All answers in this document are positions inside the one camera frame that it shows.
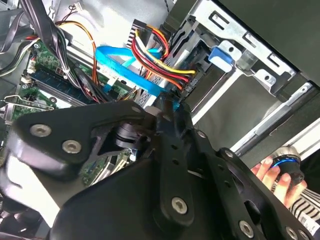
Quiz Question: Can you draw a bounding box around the blue disk data wire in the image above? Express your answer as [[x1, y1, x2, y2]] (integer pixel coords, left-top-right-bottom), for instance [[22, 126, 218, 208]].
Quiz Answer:
[[95, 45, 181, 111]]

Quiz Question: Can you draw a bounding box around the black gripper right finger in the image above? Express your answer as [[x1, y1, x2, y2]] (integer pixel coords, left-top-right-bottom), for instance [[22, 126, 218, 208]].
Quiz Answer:
[[175, 103, 318, 240]]

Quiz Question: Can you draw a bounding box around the person bare hand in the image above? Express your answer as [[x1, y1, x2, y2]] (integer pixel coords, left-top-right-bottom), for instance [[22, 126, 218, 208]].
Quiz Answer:
[[250, 156, 308, 208]]

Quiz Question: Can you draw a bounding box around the multicoloured disk power wire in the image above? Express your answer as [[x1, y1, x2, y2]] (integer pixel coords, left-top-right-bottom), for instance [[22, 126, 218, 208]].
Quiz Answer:
[[56, 21, 199, 95]]

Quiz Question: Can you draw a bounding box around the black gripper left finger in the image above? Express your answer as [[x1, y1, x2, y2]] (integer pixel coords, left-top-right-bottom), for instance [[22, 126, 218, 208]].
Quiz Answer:
[[3, 99, 198, 223]]

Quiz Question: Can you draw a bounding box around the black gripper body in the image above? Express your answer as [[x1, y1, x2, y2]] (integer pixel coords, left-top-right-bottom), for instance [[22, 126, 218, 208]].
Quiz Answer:
[[48, 153, 235, 240]]

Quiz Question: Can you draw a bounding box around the round black tool blue ring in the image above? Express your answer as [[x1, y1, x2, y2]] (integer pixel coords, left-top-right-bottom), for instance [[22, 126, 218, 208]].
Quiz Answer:
[[270, 145, 306, 187]]

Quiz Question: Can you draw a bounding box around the hard disk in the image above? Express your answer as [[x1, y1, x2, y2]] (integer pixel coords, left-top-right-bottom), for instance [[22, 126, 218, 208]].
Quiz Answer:
[[139, 41, 235, 106]]

